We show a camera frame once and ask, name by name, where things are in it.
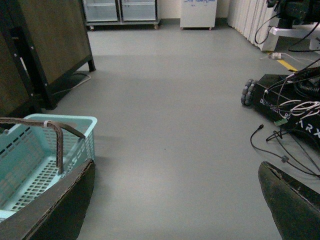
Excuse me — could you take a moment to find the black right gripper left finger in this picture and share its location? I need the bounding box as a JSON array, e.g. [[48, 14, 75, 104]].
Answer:
[[0, 159, 96, 240]]

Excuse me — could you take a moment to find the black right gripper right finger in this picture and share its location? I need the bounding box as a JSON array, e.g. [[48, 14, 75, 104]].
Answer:
[[258, 161, 320, 240]]

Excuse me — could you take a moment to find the light blue plastic basket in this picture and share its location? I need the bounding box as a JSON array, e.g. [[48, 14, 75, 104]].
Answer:
[[0, 113, 98, 222]]

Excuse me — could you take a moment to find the brown basket handle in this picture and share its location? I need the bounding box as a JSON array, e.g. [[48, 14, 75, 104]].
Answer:
[[0, 117, 86, 174]]

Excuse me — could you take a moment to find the dark wooden shelf unit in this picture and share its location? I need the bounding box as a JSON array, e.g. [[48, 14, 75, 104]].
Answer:
[[0, 0, 97, 118]]

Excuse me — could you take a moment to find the white table with equipment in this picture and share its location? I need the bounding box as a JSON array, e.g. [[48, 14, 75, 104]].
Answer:
[[266, 0, 320, 53]]

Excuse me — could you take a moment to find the glass door cabinet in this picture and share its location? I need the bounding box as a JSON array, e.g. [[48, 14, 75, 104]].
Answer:
[[82, 0, 161, 31]]

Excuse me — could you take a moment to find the white whiteboard stand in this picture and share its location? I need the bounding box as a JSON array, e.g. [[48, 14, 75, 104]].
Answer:
[[180, 0, 218, 30]]

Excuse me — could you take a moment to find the black loose cable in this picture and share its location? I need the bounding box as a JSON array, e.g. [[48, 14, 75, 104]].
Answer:
[[250, 124, 320, 180]]

